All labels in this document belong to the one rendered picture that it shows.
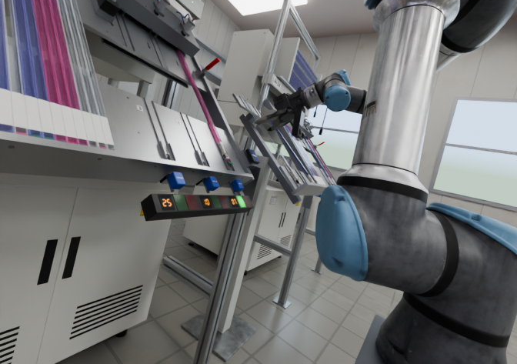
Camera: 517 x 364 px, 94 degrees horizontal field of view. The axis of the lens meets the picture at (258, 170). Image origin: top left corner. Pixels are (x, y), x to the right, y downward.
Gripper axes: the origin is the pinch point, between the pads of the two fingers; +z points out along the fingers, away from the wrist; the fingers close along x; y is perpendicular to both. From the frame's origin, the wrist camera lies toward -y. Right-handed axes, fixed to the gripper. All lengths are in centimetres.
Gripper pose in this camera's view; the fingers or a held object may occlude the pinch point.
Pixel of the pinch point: (263, 128)
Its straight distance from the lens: 98.6
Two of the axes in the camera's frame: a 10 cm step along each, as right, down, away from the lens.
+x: -4.7, -1.0, -8.8
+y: -2.8, -9.3, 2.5
